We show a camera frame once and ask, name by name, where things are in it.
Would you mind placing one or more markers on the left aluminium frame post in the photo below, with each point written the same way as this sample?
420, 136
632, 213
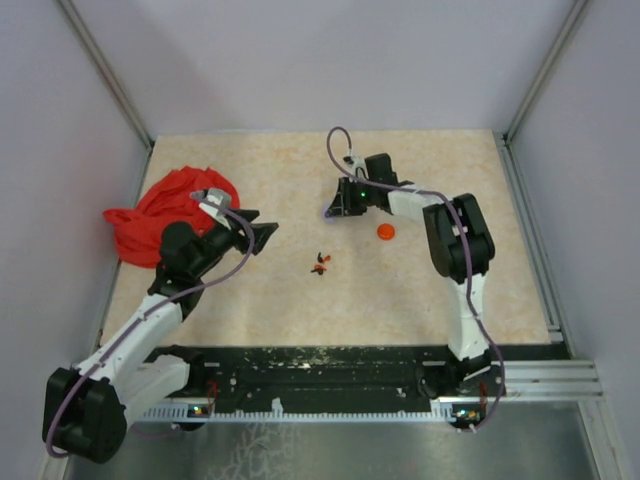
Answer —
105, 71

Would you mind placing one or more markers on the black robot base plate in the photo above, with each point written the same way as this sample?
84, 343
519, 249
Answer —
331, 380

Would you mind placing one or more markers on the lilac earbud charging case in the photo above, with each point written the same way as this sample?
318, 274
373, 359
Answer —
329, 214

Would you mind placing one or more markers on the right aluminium frame post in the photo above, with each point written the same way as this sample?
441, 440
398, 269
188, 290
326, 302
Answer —
550, 63

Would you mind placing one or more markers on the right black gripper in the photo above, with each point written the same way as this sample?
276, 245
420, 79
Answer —
343, 204

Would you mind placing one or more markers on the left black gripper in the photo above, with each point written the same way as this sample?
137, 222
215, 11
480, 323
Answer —
262, 231

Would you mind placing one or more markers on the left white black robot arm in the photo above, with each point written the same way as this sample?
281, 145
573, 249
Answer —
90, 407

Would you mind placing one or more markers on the black orange earbud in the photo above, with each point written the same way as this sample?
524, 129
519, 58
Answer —
319, 270
322, 259

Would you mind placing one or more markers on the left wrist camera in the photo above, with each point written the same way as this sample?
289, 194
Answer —
210, 200

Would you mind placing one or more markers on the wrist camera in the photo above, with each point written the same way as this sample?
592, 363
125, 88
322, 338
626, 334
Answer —
210, 200
356, 166

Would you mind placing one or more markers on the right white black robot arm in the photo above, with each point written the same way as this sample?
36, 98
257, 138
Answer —
459, 242

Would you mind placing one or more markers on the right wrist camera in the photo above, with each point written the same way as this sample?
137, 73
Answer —
356, 166

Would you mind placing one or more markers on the orange round case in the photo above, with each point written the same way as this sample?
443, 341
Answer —
386, 232

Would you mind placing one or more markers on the red crumpled cloth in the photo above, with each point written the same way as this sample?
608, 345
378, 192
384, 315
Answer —
137, 231

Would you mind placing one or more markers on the aluminium rail right side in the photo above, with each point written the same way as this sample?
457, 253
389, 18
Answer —
566, 380

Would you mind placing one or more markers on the aluminium frame post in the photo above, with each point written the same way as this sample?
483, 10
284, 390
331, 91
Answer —
105, 71
550, 63

